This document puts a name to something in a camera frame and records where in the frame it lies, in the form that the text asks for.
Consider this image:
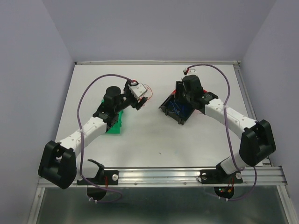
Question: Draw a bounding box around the front aluminium rail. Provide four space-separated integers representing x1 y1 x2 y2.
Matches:
108 166 287 188

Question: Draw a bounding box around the purple cable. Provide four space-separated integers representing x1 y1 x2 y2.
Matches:
78 74 138 203
184 64 258 203

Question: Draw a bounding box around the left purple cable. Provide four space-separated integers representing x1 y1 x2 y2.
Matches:
78 74 138 203

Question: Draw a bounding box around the right aluminium rail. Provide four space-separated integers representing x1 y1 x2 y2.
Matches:
233 65 257 120

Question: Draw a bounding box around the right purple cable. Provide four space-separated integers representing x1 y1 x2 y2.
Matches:
184 64 258 203

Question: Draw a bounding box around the red and black bin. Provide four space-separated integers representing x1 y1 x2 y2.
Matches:
158 88 211 126

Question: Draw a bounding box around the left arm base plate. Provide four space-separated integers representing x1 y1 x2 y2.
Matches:
87 170 119 186

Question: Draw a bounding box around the aluminium rail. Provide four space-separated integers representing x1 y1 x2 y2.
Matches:
233 65 257 120
108 166 287 188

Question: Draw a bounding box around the green plastic bin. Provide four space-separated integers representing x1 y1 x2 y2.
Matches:
98 99 123 134

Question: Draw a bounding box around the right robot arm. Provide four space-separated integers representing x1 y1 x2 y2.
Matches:
175 75 276 182

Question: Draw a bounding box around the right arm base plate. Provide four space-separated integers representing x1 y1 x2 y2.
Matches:
197 164 243 185

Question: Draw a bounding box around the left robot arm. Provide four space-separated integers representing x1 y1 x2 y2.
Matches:
38 81 147 189

